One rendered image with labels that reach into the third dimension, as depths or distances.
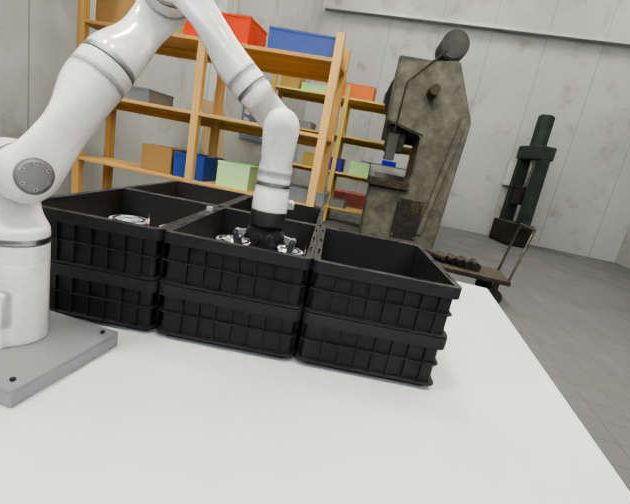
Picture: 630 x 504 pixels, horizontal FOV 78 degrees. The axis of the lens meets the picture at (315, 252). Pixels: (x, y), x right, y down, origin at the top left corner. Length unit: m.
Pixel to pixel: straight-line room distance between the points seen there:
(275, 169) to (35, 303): 0.48
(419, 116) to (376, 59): 5.43
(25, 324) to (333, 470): 0.55
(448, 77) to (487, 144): 5.12
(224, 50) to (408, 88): 5.07
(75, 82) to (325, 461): 0.69
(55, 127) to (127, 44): 0.19
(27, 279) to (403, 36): 10.74
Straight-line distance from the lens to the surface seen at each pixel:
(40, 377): 0.75
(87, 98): 0.75
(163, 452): 0.63
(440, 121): 5.80
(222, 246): 0.77
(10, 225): 0.76
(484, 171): 10.79
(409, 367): 0.86
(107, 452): 0.63
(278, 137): 0.77
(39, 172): 0.72
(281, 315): 0.79
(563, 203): 11.29
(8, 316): 0.80
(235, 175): 3.16
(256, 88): 0.80
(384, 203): 5.71
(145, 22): 0.87
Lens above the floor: 1.12
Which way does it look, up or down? 14 degrees down
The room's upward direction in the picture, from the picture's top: 11 degrees clockwise
